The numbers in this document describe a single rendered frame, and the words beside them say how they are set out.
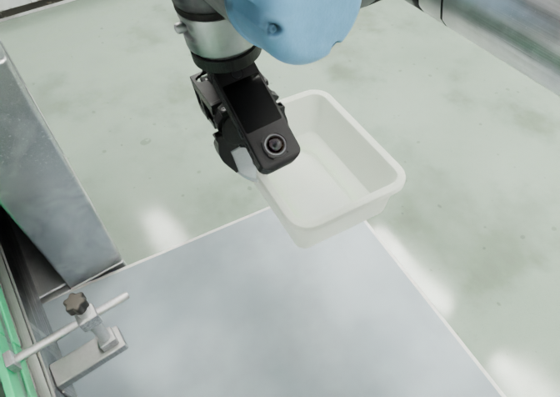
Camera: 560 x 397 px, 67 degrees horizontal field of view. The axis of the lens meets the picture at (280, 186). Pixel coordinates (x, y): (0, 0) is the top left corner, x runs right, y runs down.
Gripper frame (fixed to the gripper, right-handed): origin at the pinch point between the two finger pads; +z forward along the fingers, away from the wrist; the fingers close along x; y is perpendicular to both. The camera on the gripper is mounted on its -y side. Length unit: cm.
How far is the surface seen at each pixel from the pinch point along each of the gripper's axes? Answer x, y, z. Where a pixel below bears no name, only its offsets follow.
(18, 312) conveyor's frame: 41.3, 11.7, 18.3
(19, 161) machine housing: 28.0, 21.1, -1.4
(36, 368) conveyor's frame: 40.4, 1.3, 18.4
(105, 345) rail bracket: 30.7, -0.5, 19.6
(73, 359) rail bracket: 36.0, 0.7, 20.9
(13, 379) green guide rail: 39.9, -2.7, 11.0
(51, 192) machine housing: 27.7, 21.2, 6.6
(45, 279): 42, 25, 32
